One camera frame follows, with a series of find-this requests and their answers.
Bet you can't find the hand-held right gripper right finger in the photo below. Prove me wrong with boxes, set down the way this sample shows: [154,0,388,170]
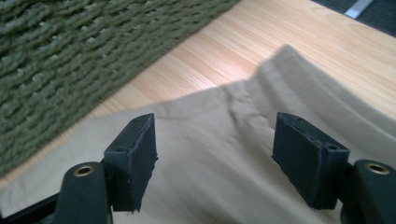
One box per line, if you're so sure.
[271,111,351,210]

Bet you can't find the green woven basket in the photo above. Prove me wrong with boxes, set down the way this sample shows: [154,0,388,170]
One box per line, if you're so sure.
[0,0,241,178]

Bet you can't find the white desk frame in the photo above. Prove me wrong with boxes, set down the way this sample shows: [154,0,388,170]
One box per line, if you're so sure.
[344,0,375,20]

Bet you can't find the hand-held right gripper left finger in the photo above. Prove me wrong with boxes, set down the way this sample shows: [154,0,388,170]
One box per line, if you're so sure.
[103,113,159,214]

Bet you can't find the beige pants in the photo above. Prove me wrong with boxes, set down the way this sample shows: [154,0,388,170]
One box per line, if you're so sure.
[0,45,396,224]

